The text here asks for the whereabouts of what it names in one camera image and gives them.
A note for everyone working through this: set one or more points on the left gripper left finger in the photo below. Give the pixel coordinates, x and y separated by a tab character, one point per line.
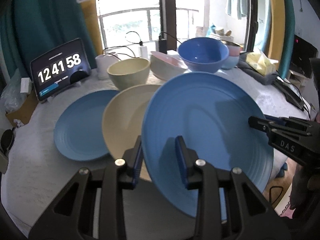
122	174

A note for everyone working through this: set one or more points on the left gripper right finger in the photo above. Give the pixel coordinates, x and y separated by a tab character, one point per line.
197	174

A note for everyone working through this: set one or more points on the blue plate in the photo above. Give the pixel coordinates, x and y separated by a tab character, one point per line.
78	133
211	114

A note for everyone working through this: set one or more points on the beige bowl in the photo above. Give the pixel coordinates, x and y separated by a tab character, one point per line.
130	72

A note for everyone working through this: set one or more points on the large dark blue bowl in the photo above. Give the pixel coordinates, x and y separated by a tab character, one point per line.
203	54

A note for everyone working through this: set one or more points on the beige plate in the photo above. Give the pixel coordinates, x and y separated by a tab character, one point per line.
123	117

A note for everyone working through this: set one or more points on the yellow tissue pack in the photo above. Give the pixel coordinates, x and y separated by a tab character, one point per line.
261	63

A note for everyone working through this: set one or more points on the white bedspread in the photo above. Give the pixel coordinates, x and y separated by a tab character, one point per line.
37	171

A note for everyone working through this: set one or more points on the grey folded towel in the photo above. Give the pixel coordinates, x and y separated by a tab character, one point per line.
245	67

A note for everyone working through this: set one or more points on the light blue bowl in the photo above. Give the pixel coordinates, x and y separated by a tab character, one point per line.
230	62

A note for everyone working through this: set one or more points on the white pink bowl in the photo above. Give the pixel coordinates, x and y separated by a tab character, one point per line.
165	67

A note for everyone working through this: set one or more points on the steel bowl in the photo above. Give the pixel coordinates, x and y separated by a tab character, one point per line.
231	44

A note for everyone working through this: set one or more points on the white basket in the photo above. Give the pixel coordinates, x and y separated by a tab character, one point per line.
222	37

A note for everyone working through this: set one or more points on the tablet showing clock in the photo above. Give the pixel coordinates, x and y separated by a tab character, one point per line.
59	68

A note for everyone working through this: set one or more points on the white charger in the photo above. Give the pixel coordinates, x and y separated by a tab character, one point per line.
143	52

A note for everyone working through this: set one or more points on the black charger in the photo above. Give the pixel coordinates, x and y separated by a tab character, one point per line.
162	46

